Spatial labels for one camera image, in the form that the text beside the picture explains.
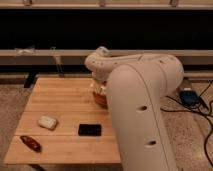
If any white rounded block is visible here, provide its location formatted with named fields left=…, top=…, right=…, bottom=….
left=38, top=116, right=58, bottom=130

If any white horizontal shelf rail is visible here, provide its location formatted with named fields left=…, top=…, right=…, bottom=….
left=0, top=47, right=213, bottom=68

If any blue device on floor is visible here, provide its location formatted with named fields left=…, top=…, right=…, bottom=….
left=179, top=90, right=200, bottom=106

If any clear plastic bag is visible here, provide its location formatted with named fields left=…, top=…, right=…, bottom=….
left=15, top=48, right=36, bottom=56

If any black floor cable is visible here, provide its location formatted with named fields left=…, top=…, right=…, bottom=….
left=160, top=79, right=213, bottom=168

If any black rectangular tray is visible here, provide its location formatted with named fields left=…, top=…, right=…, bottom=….
left=78, top=124, right=102, bottom=136

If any wooden table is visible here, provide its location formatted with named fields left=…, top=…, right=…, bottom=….
left=4, top=78, right=120, bottom=164

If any dark red oblong object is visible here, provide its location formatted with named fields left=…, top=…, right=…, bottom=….
left=20, top=135, right=42, bottom=153

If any orange plate with food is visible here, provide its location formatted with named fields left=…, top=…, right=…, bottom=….
left=93, top=92, right=107, bottom=107

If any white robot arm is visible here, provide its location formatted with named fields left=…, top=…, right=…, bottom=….
left=85, top=47, right=184, bottom=171

